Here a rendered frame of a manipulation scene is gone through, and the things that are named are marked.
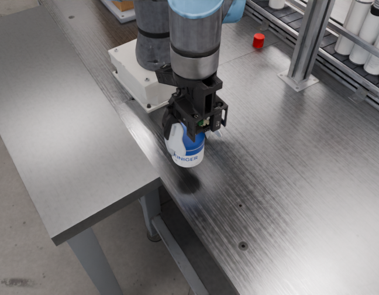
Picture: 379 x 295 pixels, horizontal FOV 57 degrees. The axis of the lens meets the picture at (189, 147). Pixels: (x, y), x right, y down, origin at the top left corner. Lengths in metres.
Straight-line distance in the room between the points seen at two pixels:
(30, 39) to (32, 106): 0.33
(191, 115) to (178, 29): 0.15
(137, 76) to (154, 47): 0.08
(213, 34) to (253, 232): 0.41
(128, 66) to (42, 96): 0.26
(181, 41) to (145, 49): 0.40
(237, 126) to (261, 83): 0.18
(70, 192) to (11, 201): 1.13
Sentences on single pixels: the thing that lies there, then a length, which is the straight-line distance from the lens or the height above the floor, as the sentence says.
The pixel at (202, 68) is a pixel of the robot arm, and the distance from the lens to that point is 0.52.
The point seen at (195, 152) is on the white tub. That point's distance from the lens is 0.70.
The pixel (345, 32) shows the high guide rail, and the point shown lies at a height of 0.96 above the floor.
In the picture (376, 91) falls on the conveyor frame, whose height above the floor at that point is 0.88.
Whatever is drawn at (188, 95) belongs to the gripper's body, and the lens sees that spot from 0.59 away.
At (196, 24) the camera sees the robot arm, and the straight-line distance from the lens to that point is 0.48.
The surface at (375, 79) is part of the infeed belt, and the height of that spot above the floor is 0.88.
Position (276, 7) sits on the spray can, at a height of 0.89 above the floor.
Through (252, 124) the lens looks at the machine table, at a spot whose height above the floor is 0.83.
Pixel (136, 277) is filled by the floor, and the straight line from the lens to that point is 1.58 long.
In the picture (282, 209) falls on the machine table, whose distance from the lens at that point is 0.77.
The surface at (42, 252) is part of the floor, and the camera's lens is 1.73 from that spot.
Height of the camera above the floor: 1.48
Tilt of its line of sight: 50 degrees down
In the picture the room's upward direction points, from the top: straight up
